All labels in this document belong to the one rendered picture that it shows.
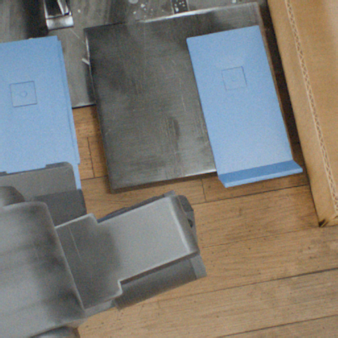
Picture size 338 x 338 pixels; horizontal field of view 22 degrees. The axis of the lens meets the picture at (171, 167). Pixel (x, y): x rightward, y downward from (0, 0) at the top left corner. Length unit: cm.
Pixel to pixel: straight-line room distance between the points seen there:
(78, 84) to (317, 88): 23
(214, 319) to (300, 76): 23
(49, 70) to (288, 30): 22
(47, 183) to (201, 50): 28
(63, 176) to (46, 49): 18
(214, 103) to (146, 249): 34
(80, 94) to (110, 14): 9
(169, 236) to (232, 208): 32
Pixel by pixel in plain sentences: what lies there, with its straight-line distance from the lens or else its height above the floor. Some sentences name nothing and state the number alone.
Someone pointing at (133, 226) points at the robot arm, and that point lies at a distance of 51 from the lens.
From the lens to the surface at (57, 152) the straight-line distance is 74.
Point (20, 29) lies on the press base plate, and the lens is 88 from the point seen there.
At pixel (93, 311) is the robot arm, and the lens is 53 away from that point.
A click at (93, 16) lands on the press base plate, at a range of 88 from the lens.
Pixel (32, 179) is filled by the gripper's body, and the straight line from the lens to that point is 62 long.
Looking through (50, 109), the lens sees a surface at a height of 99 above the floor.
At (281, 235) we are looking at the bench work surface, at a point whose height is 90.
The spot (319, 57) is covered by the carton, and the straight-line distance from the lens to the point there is 87.
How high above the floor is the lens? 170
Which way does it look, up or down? 75 degrees down
